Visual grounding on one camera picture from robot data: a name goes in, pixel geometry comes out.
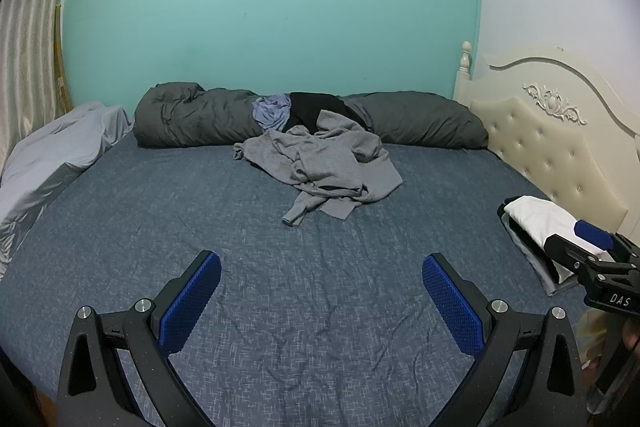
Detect grey knit sweater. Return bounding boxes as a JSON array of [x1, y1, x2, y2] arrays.
[[233, 109, 402, 227]]

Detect person right hand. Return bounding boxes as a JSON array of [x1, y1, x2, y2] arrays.
[[620, 319, 640, 359]]

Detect cream tufted headboard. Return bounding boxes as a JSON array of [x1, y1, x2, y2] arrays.
[[454, 42, 639, 241]]

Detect blue patterned bed sheet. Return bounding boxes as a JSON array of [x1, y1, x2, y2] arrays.
[[1, 136, 585, 426]]

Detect dark grey rolled duvet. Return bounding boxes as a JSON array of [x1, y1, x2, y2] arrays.
[[134, 82, 488, 150]]

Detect black garment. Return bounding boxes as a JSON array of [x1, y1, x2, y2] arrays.
[[283, 92, 368, 133]]

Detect striped curtain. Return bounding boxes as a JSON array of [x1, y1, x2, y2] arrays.
[[0, 0, 63, 160]]

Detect lavender blue garment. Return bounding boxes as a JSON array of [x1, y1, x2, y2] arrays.
[[252, 93, 292, 131]]

